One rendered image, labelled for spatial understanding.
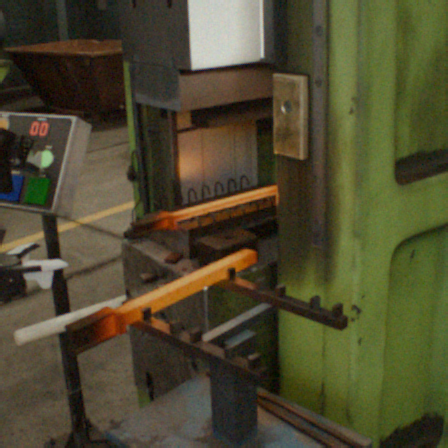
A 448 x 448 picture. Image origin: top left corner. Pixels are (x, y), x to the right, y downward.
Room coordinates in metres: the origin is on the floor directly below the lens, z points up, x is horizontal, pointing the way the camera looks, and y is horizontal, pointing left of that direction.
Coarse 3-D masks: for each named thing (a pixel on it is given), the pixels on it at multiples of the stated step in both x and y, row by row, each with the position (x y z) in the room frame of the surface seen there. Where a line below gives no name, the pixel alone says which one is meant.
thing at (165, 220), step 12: (252, 192) 1.73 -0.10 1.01; (264, 192) 1.73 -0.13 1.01; (276, 192) 1.75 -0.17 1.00; (204, 204) 1.65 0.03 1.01; (216, 204) 1.64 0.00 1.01; (228, 204) 1.66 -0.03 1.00; (156, 216) 1.56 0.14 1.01; (168, 216) 1.55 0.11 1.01; (180, 216) 1.57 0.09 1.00; (132, 228) 1.51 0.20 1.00; (144, 228) 1.52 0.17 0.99; (156, 228) 1.54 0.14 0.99; (168, 228) 1.55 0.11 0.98
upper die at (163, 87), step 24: (144, 72) 1.63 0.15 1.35; (168, 72) 1.54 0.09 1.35; (192, 72) 1.53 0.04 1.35; (216, 72) 1.57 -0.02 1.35; (240, 72) 1.61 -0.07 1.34; (264, 72) 1.65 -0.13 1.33; (144, 96) 1.64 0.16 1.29; (168, 96) 1.55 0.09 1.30; (192, 96) 1.53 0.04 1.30; (216, 96) 1.57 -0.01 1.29; (240, 96) 1.61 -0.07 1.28; (264, 96) 1.65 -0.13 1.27
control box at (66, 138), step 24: (0, 120) 2.03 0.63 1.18; (24, 120) 1.98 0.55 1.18; (48, 120) 1.94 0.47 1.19; (72, 120) 1.90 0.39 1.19; (48, 144) 1.90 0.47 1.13; (72, 144) 1.88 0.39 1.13; (48, 168) 1.86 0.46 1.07; (72, 168) 1.87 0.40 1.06; (24, 192) 1.86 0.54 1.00; (48, 192) 1.82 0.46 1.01; (72, 192) 1.86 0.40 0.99
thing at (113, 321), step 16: (240, 256) 1.23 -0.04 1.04; (208, 272) 1.16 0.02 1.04; (224, 272) 1.18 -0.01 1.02; (160, 288) 1.10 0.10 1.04; (176, 288) 1.09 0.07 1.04; (192, 288) 1.12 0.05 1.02; (128, 304) 1.04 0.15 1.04; (144, 304) 1.04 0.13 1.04; (160, 304) 1.06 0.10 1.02; (80, 320) 0.97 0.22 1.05; (96, 320) 0.96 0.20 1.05; (112, 320) 0.99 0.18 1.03; (128, 320) 1.01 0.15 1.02; (80, 336) 0.95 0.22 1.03; (96, 336) 0.97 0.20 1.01; (112, 336) 0.98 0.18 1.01; (80, 352) 0.94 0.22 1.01
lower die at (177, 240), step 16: (240, 192) 1.79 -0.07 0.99; (176, 208) 1.68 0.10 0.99; (240, 208) 1.65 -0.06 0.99; (256, 208) 1.64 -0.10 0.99; (176, 224) 1.55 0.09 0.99; (192, 224) 1.55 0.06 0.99; (208, 224) 1.55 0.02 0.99; (224, 224) 1.57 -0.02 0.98; (240, 224) 1.60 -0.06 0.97; (160, 240) 1.61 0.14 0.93; (176, 240) 1.55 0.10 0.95; (192, 240) 1.52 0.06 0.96; (192, 256) 1.52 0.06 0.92
